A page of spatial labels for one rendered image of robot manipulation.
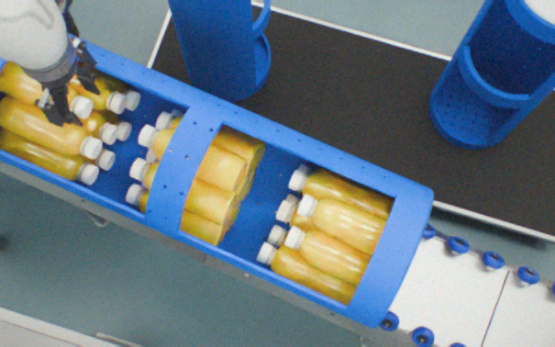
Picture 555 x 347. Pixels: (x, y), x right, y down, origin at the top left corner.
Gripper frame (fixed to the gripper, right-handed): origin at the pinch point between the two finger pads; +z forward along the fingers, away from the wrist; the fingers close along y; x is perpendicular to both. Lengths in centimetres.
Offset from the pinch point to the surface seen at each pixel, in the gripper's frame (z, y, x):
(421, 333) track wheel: 21, -11, -76
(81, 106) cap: 1.5, -0.5, 0.0
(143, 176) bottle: 6.5, -7.0, -15.4
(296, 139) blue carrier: -0.1, 9.8, -39.5
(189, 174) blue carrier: -3.9, -5.0, -25.3
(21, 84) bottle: 0.3, -1.5, 11.6
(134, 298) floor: 119, -28, -2
